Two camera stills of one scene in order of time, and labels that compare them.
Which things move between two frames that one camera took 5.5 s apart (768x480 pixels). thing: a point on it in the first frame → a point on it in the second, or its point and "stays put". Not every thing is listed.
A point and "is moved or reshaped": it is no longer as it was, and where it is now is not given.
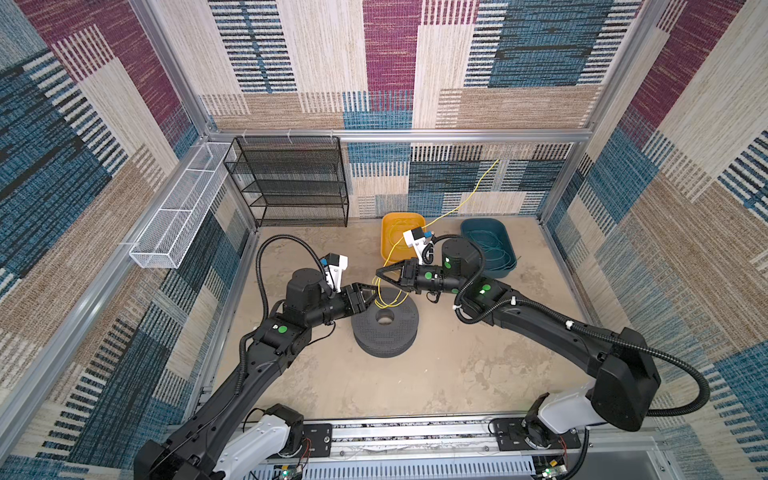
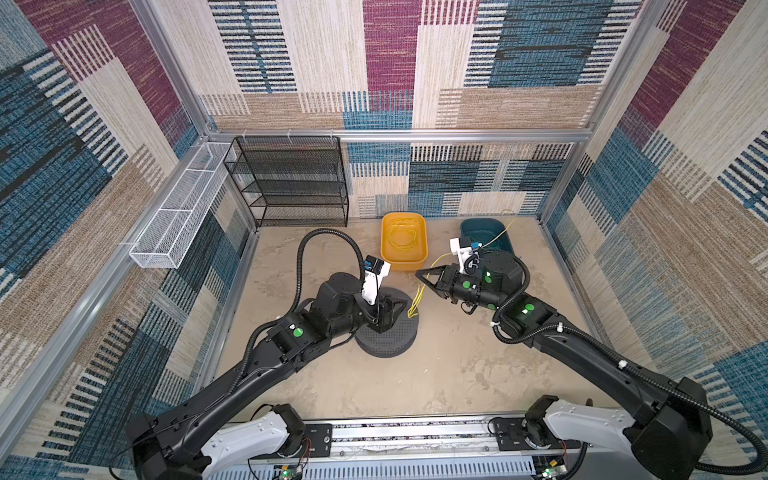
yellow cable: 425,226 is moved or reshaped
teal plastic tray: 495,244 stays put
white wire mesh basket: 168,236 stays put
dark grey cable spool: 387,340 stays put
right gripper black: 407,276 → 444,285
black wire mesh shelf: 290,181 stays put
